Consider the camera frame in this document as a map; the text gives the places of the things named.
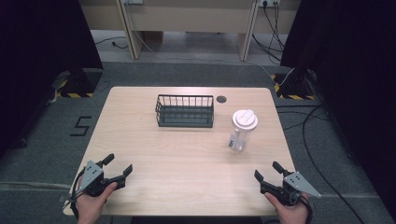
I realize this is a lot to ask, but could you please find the clear bottle with white lid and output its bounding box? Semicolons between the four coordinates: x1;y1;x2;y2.
227;108;259;153

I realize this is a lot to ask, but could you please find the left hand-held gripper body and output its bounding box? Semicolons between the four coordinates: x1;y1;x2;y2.
78;160;127;198

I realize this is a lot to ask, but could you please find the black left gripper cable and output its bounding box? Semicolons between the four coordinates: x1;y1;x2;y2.
69;167;87;220

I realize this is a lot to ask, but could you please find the beige wooden desk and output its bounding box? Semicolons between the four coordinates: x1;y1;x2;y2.
78;0;303;63

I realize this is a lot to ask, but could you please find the bundle of black hanging cables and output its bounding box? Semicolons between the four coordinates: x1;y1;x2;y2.
251;1;291;64

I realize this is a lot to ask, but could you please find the thin white floor cable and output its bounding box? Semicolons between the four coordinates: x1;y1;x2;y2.
133;29;295;88

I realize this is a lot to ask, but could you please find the person's left hand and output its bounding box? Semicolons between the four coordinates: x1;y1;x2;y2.
76;181;119;224

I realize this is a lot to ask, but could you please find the person's right hand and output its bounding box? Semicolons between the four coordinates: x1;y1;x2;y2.
263;191;310;224

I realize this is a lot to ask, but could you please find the black wire basket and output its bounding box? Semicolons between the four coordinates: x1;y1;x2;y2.
154;93;216;129

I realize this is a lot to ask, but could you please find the long black floor cable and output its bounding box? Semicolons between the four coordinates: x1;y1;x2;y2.
301;105;366;224

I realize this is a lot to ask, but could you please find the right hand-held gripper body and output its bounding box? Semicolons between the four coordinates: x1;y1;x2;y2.
260;170;322;207

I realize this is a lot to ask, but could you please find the black curtain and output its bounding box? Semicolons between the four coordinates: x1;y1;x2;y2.
0;0;105;158
279;0;396;214

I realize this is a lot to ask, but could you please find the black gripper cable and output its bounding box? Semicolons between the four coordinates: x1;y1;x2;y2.
69;167;87;220
300;194;314;224

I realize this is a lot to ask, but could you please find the stand base with hazard tape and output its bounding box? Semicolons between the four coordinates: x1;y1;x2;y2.
270;65;318;102
50;67;105;99

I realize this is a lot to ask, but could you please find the short black floor cable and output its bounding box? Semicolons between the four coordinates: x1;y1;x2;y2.
93;35;129;50

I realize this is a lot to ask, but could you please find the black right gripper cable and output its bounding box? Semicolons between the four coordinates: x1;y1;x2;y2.
300;194;314;224

